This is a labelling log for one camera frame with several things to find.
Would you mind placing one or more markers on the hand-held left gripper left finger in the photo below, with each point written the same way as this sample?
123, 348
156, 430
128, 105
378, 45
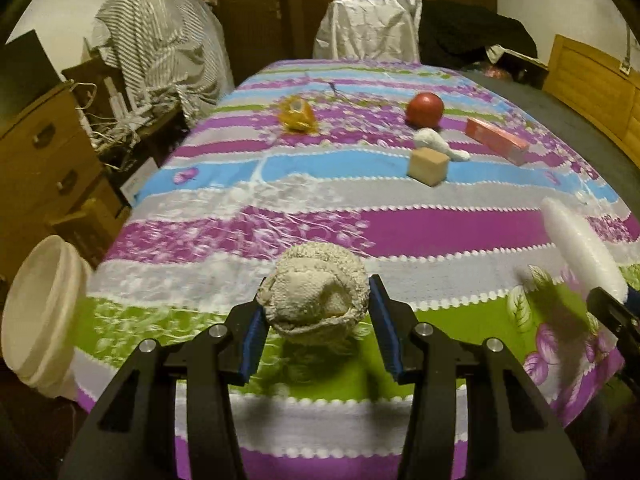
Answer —
254, 342

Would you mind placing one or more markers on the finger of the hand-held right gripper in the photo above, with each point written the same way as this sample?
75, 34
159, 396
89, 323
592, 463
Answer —
615, 320
634, 301

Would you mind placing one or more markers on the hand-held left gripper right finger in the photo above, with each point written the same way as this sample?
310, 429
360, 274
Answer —
384, 322

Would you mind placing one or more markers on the beige cloth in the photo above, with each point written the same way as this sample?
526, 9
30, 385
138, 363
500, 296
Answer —
310, 285

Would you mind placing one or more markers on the white plastic bucket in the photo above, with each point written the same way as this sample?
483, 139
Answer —
45, 310

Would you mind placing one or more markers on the striped floral printed blanket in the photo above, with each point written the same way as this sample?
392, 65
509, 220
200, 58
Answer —
300, 230

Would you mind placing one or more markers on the wooden cube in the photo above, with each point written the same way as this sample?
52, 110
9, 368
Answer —
425, 167

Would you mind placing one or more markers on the dark grey bed sheet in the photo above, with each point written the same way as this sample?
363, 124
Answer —
575, 130

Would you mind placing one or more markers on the white paper carton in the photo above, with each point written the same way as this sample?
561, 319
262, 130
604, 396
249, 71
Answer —
137, 185

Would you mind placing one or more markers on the long red carton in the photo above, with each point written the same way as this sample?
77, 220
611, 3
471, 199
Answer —
495, 137

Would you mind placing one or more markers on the red ball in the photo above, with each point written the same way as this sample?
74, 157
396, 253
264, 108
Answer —
424, 109

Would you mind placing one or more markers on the yellow plastic toy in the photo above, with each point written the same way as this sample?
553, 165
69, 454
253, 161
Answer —
297, 115

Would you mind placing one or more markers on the wooden headboard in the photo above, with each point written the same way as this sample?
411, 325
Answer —
585, 70

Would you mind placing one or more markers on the dark thin thread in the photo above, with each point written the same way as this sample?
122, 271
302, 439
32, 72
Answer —
336, 89

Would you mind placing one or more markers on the red shiny bag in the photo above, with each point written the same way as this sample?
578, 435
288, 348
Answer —
495, 71

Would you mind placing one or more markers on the wooden dresser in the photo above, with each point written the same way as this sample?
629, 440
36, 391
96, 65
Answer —
45, 160

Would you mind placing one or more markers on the black cloth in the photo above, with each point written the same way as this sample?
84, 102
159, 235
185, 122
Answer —
465, 30

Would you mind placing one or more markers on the dark brown open carton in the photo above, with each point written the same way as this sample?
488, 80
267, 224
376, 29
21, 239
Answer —
82, 77

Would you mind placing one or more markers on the dark wooden wardrobe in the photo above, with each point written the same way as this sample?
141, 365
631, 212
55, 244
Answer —
260, 10

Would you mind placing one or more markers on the grey striped cloth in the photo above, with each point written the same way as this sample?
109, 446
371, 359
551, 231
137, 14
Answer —
150, 25

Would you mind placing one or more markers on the black monitor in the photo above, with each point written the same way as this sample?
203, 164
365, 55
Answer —
25, 75

